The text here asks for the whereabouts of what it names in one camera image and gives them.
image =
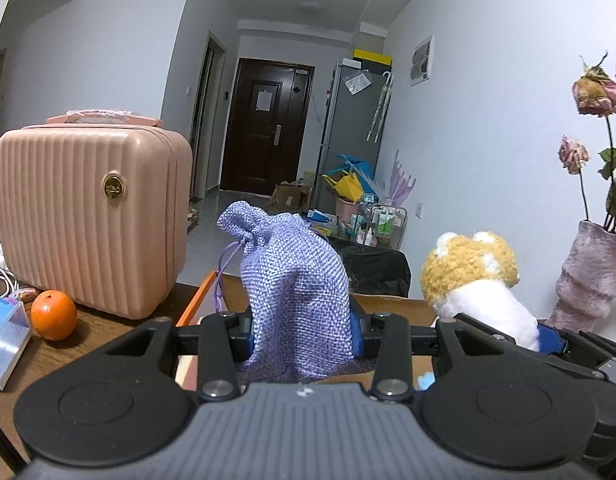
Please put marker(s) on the brown cardboard carton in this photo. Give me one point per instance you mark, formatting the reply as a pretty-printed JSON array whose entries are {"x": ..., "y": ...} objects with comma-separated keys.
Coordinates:
[{"x": 288, "y": 199}]

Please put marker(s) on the clear plastic bag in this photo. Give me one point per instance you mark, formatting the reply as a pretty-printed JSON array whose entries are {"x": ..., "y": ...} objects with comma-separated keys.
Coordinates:
[{"x": 358, "y": 82}]

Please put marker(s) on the white paper notice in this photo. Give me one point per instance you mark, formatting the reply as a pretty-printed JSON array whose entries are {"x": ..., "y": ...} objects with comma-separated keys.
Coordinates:
[{"x": 263, "y": 100}]

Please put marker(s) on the grey refrigerator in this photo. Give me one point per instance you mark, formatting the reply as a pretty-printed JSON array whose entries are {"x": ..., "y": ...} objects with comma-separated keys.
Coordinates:
[{"x": 348, "y": 130}]

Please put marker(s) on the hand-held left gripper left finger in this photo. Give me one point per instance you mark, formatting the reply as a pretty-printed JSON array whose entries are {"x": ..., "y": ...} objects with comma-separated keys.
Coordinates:
[{"x": 248, "y": 340}]

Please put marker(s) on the black cloth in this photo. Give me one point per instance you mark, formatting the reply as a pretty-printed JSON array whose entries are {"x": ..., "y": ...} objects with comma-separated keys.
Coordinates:
[{"x": 377, "y": 270}]

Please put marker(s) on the yellow bag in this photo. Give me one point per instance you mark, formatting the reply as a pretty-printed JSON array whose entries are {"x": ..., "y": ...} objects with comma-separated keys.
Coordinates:
[{"x": 345, "y": 187}]

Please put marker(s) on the orange fruit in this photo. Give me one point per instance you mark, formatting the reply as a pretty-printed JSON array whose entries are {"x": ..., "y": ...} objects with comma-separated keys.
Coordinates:
[{"x": 54, "y": 316}]

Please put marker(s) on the dark brown entrance door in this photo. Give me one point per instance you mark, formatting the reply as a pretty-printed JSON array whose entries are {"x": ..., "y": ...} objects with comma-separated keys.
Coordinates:
[{"x": 258, "y": 160}]

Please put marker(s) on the dried pink rose bouquet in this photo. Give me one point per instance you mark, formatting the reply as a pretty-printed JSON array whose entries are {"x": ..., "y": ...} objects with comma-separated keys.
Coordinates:
[{"x": 595, "y": 92}]

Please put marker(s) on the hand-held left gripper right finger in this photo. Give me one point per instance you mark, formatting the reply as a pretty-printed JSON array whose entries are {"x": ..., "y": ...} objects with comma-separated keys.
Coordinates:
[{"x": 358, "y": 335}]

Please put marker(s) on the pink ribbed suitcase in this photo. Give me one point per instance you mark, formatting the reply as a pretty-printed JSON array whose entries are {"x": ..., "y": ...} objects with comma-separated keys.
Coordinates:
[{"x": 88, "y": 220}]

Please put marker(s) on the yellow box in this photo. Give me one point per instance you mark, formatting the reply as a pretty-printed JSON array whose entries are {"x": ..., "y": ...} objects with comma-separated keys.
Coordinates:
[{"x": 372, "y": 56}]

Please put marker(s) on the trolley with bottles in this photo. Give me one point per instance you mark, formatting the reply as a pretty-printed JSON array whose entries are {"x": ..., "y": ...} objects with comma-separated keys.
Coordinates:
[{"x": 382, "y": 225}]

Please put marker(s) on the yellow and white plush toy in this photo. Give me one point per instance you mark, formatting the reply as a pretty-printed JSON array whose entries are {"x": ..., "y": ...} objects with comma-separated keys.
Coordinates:
[{"x": 467, "y": 265}]

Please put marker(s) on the blue plastic item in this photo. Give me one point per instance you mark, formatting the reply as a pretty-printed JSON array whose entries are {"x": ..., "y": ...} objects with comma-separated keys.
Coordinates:
[{"x": 355, "y": 165}]

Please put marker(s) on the pink textured vase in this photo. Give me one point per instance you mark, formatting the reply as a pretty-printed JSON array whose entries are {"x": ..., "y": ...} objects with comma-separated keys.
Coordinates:
[{"x": 587, "y": 280}]

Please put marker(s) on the white folded umbrella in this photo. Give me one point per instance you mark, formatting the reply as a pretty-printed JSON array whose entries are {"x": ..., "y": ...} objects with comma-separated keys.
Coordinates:
[{"x": 380, "y": 110}]

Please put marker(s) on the light blue tissue pack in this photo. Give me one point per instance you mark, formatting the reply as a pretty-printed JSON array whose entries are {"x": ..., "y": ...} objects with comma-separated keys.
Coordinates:
[{"x": 8, "y": 340}]

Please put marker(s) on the white electrical panel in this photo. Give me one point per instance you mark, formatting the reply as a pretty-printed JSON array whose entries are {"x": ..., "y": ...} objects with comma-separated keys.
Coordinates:
[{"x": 421, "y": 60}]

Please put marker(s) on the purple feather decoration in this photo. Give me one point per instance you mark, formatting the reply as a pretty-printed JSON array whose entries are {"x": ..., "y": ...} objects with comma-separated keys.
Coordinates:
[{"x": 402, "y": 182}]

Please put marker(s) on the side room doorway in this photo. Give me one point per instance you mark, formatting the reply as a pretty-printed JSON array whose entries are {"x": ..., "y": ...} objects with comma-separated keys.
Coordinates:
[{"x": 205, "y": 125}]

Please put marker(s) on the pink bucket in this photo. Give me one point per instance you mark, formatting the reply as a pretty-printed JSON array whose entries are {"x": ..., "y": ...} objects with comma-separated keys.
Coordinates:
[{"x": 347, "y": 209}]

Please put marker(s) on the orange cardboard box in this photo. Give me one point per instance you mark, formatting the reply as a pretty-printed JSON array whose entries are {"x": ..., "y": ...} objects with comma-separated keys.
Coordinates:
[{"x": 198, "y": 300}]

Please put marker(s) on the white wall socket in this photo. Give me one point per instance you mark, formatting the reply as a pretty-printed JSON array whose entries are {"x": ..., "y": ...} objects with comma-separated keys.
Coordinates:
[{"x": 419, "y": 210}]

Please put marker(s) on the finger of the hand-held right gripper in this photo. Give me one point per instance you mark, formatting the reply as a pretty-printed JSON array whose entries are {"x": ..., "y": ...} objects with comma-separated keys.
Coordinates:
[
  {"x": 552, "y": 339},
  {"x": 562, "y": 362}
]

